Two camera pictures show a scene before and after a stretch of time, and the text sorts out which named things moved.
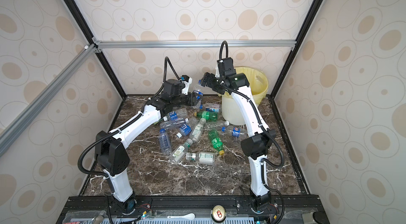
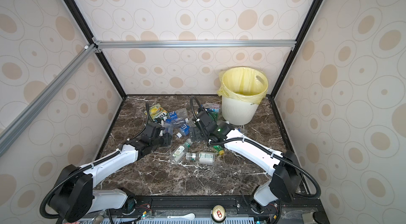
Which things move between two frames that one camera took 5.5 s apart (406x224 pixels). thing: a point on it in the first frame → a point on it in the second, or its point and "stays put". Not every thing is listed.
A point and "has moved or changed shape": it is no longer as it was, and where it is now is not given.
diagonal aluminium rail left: [12, 129] stays put
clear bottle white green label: [180, 152] stays put
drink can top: [218, 213] stays put
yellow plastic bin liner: [258, 82] stays put
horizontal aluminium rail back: [196, 45] stays put
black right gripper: [210, 82] → [196, 136]
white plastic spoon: [188, 216] stays put
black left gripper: [192, 99] → [167, 140]
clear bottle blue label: [164, 139] has moved or changed shape
